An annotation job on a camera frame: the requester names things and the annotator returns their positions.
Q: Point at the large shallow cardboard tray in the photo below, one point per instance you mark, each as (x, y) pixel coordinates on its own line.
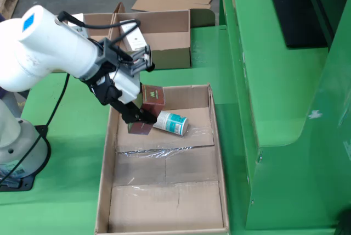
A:
(164, 210)

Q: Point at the white carton with barcode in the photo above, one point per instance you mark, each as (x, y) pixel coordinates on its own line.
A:
(78, 18)

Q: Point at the cardboard box with olive flap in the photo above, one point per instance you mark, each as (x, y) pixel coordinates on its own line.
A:
(170, 59)

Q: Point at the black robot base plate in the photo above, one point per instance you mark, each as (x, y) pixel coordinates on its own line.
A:
(27, 184)

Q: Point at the green metal shelf unit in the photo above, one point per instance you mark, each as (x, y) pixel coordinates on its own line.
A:
(288, 136)

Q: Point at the open brown cardboard box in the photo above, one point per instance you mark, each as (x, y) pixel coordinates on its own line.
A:
(100, 26)

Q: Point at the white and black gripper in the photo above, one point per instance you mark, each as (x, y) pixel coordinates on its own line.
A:
(126, 86)

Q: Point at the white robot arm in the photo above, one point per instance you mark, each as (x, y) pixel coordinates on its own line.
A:
(41, 48)

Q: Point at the red holographic product box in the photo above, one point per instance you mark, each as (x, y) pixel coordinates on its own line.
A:
(153, 96)

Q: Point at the white bottle teal label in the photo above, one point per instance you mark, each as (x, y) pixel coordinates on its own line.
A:
(172, 122)

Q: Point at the tall white carton grey text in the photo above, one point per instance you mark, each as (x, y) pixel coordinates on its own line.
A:
(135, 40)

